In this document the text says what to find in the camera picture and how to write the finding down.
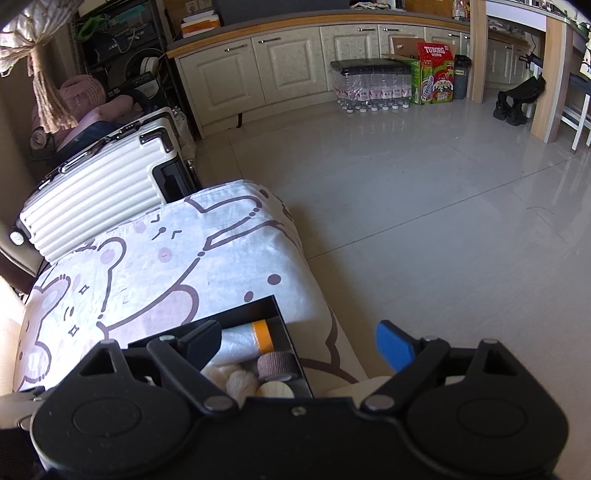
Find plastic roll with orange cap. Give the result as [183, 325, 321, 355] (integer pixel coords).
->
[211, 320, 274, 366]

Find cream fluffy plush toy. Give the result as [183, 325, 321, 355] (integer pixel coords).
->
[200, 364, 260, 407]

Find brown bandage tape roll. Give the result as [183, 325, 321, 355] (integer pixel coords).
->
[256, 351, 300, 382]

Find black open box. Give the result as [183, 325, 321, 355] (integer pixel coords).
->
[124, 296, 312, 399]

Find bear print bed sheet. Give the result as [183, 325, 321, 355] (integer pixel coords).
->
[10, 180, 367, 394]

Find white ribbed suitcase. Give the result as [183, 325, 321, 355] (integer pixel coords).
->
[9, 107, 200, 263]

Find black object on floor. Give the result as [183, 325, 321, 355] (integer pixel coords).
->
[493, 75, 546, 126]

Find pink plush pillow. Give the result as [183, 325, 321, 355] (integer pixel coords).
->
[29, 75, 141, 152]

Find curtain tassel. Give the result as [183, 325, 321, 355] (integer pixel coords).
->
[27, 44, 78, 134]

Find pack of water bottles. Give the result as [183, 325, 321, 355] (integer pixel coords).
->
[331, 58, 413, 114]

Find cream kitchen cabinets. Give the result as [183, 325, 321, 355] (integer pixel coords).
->
[165, 11, 537, 135]

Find red green carton box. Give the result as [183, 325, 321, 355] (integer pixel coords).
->
[411, 42, 455, 105]

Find black trash bin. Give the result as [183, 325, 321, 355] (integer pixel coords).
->
[454, 54, 472, 100]

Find white stool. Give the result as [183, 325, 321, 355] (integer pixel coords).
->
[561, 73, 590, 152]

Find wooden counter table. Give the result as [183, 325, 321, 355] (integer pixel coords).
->
[468, 0, 591, 145]

